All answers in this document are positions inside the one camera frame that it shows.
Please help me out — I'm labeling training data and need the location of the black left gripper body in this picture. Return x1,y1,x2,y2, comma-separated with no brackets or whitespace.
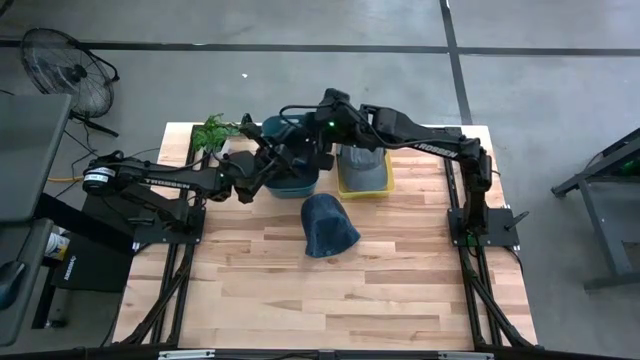
227,142,301,204

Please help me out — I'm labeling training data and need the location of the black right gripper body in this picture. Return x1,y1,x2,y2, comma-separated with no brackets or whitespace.
313,88,374,146

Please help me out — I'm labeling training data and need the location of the grey cap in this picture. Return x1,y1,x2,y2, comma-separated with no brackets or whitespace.
338,144,390,193

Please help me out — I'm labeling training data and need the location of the dark blue denim cap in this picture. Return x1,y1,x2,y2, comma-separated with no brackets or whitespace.
299,193,362,260

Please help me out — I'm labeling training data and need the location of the white plant pot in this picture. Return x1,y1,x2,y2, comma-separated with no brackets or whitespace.
215,138,237,160

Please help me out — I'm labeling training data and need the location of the teal plastic bin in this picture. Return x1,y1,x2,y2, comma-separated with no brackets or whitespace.
260,113,322,200

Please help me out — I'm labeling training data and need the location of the green potted plant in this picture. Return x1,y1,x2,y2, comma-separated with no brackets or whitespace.
191,112,242,154

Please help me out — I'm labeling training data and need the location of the yellow translucent plastic bin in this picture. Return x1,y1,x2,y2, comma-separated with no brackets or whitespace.
335,144,396,200

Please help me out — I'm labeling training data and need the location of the black Trossen controller box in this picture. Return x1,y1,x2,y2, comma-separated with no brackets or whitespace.
51,232,135,294

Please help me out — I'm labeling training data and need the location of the black floor fan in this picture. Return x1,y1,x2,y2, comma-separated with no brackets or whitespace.
19,27,121,139

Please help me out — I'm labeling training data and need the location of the white printed can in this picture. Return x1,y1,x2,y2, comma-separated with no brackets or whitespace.
43,230,71,261

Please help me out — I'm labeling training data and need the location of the grey desk top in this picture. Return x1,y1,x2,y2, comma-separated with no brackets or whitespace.
0,93,73,224

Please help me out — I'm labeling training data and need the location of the grey side table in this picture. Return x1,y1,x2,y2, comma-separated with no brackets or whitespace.
0,217,55,347

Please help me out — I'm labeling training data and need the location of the black computer mouse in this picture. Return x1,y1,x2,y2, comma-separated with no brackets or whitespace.
0,259,27,311

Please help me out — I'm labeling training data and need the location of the black table frame crossbar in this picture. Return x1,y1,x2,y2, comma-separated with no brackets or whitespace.
0,342,640,360

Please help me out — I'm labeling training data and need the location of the grey metal table frame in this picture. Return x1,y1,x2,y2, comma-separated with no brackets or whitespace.
550,127,640,292

